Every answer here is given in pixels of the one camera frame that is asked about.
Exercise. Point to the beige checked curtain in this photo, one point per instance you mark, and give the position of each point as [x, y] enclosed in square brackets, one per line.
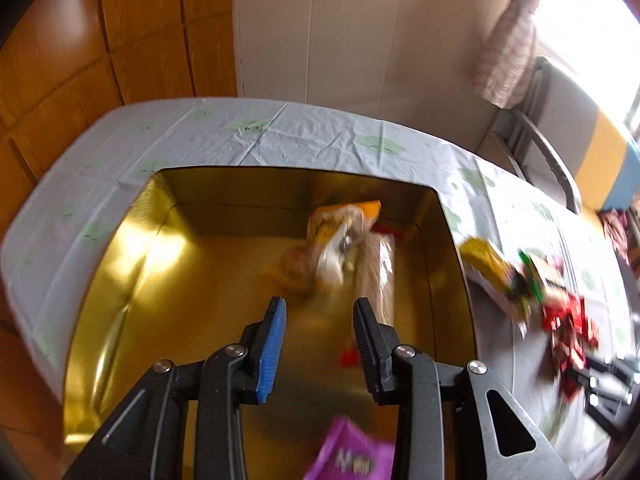
[505, 50]

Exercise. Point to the yellow snack packet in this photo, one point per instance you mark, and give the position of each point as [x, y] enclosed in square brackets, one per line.
[485, 262]

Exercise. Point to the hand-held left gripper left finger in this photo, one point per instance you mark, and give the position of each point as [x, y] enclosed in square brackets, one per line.
[272, 355]

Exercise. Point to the orange snack packet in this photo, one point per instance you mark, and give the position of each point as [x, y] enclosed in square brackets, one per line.
[335, 230]
[295, 270]

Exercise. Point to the white green-print tablecloth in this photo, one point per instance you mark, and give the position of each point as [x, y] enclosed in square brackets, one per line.
[150, 130]

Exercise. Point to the pile of red packets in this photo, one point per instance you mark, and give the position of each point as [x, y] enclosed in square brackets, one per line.
[570, 330]

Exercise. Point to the bright window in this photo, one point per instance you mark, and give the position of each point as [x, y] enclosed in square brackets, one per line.
[595, 15]

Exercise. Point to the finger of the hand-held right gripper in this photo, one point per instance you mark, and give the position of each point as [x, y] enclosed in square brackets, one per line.
[607, 372]
[617, 405]

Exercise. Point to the grey metal chair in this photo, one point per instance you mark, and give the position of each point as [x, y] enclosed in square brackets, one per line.
[545, 155]

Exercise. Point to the yellow blue bedding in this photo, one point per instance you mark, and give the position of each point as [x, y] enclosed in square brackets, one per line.
[607, 160]

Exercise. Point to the wooden wardrobe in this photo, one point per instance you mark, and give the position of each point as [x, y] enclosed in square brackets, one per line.
[100, 35]

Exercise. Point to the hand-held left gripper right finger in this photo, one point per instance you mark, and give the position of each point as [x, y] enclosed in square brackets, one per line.
[362, 340]

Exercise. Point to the red patterned cloth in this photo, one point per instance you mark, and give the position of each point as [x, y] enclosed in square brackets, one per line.
[620, 235]

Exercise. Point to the purple snack packet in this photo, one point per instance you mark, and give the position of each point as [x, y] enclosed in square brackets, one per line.
[350, 455]

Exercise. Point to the gold tin box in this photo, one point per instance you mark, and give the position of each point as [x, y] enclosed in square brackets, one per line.
[200, 280]

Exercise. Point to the clear long biscuit packet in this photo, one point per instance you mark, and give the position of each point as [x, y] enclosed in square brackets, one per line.
[380, 280]

